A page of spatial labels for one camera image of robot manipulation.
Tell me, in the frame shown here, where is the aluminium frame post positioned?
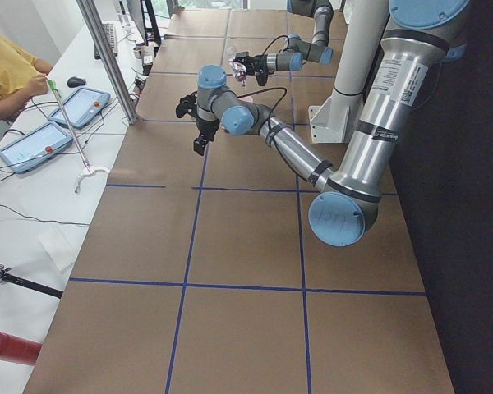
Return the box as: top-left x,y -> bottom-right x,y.
76,0 -> 137,125

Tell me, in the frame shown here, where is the person in yellow shirt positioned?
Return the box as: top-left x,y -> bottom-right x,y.
0,34 -> 53,123

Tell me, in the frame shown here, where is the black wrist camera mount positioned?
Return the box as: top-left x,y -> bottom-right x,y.
175,91 -> 197,119

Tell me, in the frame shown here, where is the clear glass sauce bottle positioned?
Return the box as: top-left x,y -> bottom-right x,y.
225,45 -> 247,87

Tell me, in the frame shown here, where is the metal grabber rod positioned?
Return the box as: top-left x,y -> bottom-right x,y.
48,79 -> 110,194

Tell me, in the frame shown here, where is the black computer mouse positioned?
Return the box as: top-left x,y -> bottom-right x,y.
67,76 -> 87,88

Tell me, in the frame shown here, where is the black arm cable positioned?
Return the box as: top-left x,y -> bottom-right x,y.
236,86 -> 288,116

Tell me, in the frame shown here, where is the upper teach pendant tablet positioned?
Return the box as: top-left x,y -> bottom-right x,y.
62,86 -> 111,129

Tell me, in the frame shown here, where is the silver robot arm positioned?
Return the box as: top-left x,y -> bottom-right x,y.
228,0 -> 334,86
177,1 -> 470,246

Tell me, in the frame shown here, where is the lower teach pendant tablet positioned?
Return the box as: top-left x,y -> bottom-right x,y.
0,121 -> 72,174

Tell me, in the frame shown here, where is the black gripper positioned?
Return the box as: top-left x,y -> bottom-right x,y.
193,115 -> 219,155
228,51 -> 269,76

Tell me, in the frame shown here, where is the red cylinder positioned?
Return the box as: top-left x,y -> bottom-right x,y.
0,332 -> 42,366

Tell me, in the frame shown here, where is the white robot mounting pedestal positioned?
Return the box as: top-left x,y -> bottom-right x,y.
309,0 -> 389,144

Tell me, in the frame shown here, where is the teach pendant tablet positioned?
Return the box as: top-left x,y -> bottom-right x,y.
0,121 -> 72,174
62,86 -> 111,129

